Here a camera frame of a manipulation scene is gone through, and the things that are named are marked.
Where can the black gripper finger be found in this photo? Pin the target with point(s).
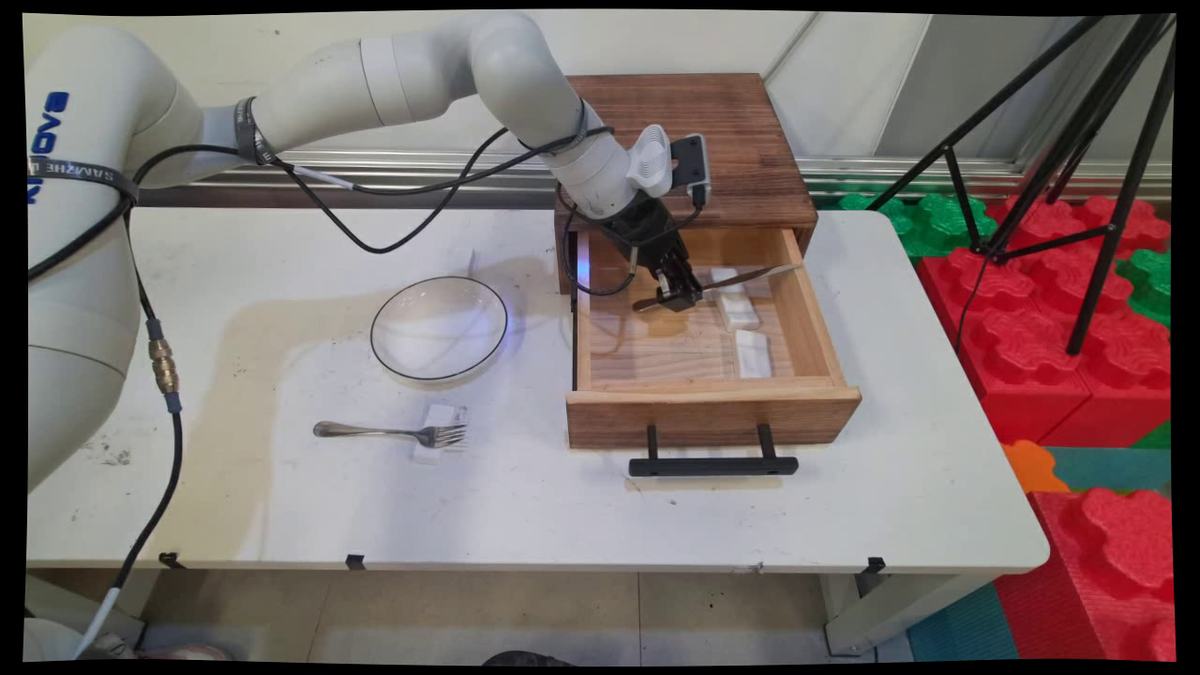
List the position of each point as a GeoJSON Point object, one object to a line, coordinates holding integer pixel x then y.
{"type": "Point", "coordinates": [671, 292]}
{"type": "Point", "coordinates": [692, 277]}

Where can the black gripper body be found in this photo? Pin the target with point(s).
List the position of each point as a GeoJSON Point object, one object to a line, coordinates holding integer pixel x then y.
{"type": "Point", "coordinates": [647, 234]}

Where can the silver table knife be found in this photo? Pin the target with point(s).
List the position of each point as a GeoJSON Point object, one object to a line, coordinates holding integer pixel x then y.
{"type": "Point", "coordinates": [750, 277]}

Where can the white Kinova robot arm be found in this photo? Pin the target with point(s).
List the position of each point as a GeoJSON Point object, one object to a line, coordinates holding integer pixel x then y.
{"type": "Point", "coordinates": [422, 66]}

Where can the long white ceramic rest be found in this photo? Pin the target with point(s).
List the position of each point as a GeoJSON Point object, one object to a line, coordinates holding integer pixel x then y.
{"type": "Point", "coordinates": [741, 314]}

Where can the short white ceramic rest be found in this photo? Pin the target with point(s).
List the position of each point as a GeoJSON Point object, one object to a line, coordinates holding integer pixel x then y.
{"type": "Point", "coordinates": [753, 356]}

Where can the dark brown wooden cabinet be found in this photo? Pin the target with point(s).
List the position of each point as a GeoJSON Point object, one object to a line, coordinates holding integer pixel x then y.
{"type": "Point", "coordinates": [750, 112]}

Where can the white ceramic cutlery rest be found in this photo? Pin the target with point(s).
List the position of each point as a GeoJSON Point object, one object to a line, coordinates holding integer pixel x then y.
{"type": "Point", "coordinates": [434, 453]}
{"type": "Point", "coordinates": [465, 262]}

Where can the white plate with black rim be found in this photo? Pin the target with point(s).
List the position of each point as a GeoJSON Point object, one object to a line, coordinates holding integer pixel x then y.
{"type": "Point", "coordinates": [439, 328]}

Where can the green foam block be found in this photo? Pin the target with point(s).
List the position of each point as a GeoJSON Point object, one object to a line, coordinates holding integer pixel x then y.
{"type": "Point", "coordinates": [1153, 281]}
{"type": "Point", "coordinates": [937, 220]}

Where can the silver fork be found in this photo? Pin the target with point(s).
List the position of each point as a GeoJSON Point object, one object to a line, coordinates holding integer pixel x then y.
{"type": "Point", "coordinates": [375, 432]}

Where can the large red foam block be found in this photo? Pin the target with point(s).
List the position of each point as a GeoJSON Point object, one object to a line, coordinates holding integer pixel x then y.
{"type": "Point", "coordinates": [1022, 375]}

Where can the white table leg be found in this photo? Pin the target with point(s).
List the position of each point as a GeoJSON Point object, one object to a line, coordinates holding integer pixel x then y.
{"type": "Point", "coordinates": [881, 614]}

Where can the orange foam piece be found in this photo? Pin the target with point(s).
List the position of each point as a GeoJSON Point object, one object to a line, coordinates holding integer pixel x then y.
{"type": "Point", "coordinates": [1031, 469]}

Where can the black tripod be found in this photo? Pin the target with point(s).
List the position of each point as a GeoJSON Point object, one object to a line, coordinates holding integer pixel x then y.
{"type": "Point", "coordinates": [1116, 228]}

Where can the teal foam mat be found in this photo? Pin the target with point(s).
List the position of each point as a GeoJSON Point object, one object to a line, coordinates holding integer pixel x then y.
{"type": "Point", "coordinates": [1106, 469]}
{"type": "Point", "coordinates": [966, 628]}

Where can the white ribbed camera mount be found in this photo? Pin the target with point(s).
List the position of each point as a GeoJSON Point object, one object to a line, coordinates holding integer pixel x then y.
{"type": "Point", "coordinates": [649, 159]}

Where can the aluminium wall rail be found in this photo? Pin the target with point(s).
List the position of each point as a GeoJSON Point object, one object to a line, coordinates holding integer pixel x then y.
{"type": "Point", "coordinates": [844, 173]}

